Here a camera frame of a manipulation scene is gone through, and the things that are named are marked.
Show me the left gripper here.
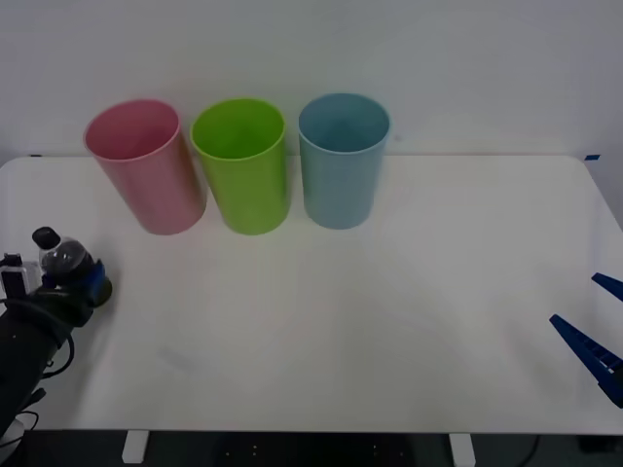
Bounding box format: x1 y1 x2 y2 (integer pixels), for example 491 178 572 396
29 260 107 329

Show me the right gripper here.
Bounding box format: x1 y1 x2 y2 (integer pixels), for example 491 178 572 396
549 272 623 409

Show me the dark drink bottle black cap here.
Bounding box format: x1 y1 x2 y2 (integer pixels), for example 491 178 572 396
31 226 115 308

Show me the pink plastic waste bin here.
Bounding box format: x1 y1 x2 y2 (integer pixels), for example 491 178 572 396
83 98 208 236

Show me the green plastic waste bin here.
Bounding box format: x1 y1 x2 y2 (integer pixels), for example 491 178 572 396
189 97 294 237

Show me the pale blue plastic waste bin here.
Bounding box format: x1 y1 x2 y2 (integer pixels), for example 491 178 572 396
297 92 392 231

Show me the white table leg bracket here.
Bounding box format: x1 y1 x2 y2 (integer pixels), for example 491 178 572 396
449 433 476 467
121 430 149 464

